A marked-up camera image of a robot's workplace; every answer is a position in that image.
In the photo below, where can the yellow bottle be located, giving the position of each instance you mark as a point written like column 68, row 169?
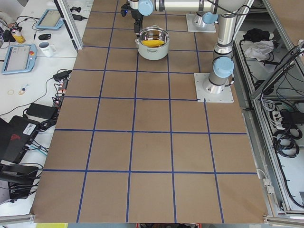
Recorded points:
column 18, row 36

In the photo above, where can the black cloth bundle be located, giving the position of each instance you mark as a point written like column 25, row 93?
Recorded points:
column 256, row 35

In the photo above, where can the white power strip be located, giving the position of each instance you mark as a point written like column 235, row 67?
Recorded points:
column 278, row 120

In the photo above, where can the blue teach pendant far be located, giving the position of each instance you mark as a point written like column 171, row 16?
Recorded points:
column 50, row 20

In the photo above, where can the blue teach pendant near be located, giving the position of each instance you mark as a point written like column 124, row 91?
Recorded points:
column 19, row 59

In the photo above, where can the white mug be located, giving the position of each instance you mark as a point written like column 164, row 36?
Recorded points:
column 47, row 49

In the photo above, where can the yellow corn cob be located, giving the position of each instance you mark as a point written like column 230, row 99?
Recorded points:
column 152, row 43

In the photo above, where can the black power adapter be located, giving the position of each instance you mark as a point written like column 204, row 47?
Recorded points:
column 62, row 75

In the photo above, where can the black power brick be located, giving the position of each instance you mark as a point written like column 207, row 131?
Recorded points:
column 41, row 111

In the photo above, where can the black docking device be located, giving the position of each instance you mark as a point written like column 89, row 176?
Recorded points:
column 19, row 180

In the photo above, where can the blue teach pendant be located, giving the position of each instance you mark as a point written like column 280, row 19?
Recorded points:
column 50, row 20
column 19, row 59

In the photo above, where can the black camera with blue light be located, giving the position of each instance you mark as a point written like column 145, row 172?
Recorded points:
column 125, row 8

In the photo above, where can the black laptop with red logo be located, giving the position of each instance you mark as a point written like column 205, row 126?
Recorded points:
column 16, row 136

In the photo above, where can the white crumpled cloth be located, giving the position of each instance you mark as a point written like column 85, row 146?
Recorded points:
column 259, row 50

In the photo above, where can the black computer mouse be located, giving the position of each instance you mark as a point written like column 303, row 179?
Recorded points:
column 44, row 36

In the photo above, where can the aluminium frame post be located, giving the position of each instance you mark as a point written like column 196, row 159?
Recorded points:
column 65, row 13

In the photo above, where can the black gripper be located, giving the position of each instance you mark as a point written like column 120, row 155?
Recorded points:
column 137, row 16

